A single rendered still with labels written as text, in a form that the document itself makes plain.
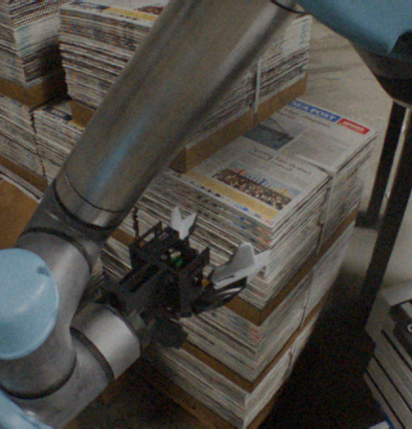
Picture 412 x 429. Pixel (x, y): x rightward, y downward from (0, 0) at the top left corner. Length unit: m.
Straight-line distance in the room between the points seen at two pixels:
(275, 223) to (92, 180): 0.37
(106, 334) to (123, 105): 0.22
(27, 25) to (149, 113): 0.67
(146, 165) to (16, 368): 0.19
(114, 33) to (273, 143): 0.33
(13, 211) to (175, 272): 0.71
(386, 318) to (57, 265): 0.48
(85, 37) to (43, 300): 0.56
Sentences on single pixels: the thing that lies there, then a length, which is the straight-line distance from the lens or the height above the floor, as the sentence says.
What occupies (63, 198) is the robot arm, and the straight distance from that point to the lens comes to 0.44.
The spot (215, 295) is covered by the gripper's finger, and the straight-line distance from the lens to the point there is 0.57.
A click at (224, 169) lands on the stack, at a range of 0.81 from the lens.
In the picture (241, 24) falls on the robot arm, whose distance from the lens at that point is 0.32.
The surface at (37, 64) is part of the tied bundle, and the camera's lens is 1.03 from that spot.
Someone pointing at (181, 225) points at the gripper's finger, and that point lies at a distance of 0.64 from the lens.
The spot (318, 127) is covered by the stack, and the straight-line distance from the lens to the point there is 0.95.
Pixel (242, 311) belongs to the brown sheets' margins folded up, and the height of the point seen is 0.62.
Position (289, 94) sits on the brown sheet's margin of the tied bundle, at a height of 0.86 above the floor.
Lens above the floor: 1.29
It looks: 40 degrees down
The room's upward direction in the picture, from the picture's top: straight up
